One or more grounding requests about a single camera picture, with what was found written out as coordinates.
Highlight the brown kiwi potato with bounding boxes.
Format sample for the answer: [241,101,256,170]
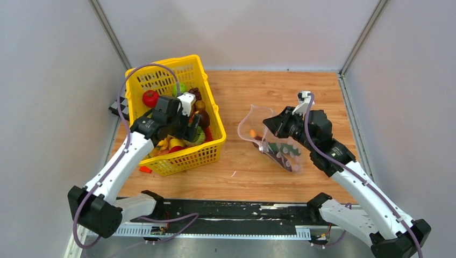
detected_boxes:
[194,100,206,111]

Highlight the dark purple mangosteen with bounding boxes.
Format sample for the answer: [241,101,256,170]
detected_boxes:
[197,110,210,129]

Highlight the green leafy vegetable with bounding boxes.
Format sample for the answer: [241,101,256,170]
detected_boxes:
[192,126,206,145]

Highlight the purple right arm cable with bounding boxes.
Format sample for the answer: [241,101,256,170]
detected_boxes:
[303,92,425,258]

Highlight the yellow bell pepper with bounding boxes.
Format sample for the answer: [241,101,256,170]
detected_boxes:
[155,138,169,151]

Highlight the yellow plastic basket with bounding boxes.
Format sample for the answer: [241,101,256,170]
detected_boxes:
[125,55,226,176]

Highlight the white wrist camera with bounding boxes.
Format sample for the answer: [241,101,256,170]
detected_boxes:
[292,91,314,115]
[178,92,196,117]

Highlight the dark purple grapes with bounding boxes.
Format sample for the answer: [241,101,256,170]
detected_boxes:
[188,88,202,101]

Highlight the red chili pepper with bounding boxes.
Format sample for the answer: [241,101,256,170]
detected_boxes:
[169,146,185,153]

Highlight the black white checkerboard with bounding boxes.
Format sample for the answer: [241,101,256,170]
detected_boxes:
[108,96,130,121]

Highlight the red tomato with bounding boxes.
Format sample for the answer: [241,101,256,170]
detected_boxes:
[142,90,160,109]

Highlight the clear zip top bag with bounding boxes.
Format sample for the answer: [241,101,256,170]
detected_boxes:
[237,104,304,175]

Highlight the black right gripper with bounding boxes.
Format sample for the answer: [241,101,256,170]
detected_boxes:
[263,106,315,152]

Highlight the green cucumber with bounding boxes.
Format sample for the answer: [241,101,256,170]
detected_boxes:
[268,142,297,155]

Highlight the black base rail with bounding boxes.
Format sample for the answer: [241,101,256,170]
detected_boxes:
[149,199,331,236]

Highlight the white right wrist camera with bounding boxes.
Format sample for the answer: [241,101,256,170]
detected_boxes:
[292,91,314,115]

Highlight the red toy piece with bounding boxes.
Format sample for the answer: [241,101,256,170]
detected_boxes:
[139,166,152,174]

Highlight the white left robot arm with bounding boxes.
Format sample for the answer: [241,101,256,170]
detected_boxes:
[68,93,199,238]

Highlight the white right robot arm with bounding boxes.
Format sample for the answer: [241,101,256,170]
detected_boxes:
[263,106,431,257]

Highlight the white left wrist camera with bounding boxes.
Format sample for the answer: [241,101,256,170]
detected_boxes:
[178,92,196,117]

